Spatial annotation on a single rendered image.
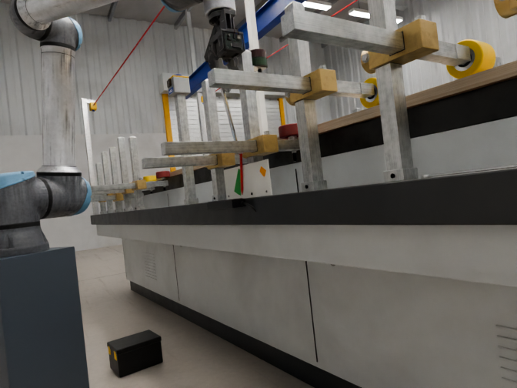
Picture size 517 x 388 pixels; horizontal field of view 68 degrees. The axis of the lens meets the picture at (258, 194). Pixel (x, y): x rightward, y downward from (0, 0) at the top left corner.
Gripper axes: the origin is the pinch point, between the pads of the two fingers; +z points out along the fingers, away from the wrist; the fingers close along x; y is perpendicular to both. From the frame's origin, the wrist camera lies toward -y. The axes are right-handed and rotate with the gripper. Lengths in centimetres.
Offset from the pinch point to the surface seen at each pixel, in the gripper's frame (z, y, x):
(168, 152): 18.4, 4.3, -21.0
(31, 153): -114, -776, -10
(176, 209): 33, -59, 3
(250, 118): 8.8, 0.6, 6.7
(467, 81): 14, 54, 26
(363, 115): 13.7, 25.7, 26.3
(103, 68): -292, -765, 142
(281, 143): 17.0, 4.2, 14.4
